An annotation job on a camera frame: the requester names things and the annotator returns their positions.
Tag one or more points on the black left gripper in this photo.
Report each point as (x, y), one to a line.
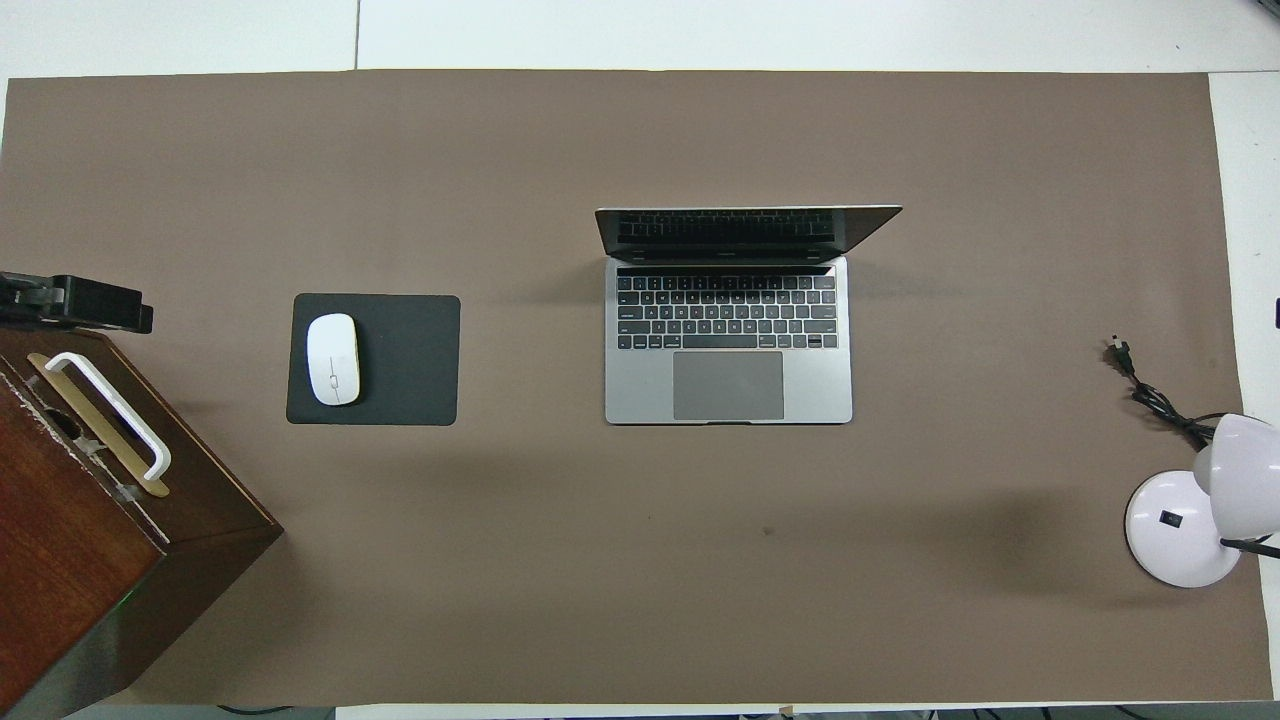
(35, 300)

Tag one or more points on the grey Apple laptop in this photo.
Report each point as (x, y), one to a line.
(640, 400)

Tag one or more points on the brown table mat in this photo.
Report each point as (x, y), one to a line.
(600, 560)

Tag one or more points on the white computer mouse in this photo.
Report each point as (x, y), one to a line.
(333, 350)

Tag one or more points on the dark brown wooden box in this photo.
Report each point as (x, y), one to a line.
(60, 560)

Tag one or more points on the black mouse pad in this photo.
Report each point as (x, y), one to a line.
(410, 360)

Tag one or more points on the white desk lamp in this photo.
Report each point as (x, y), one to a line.
(1170, 540)

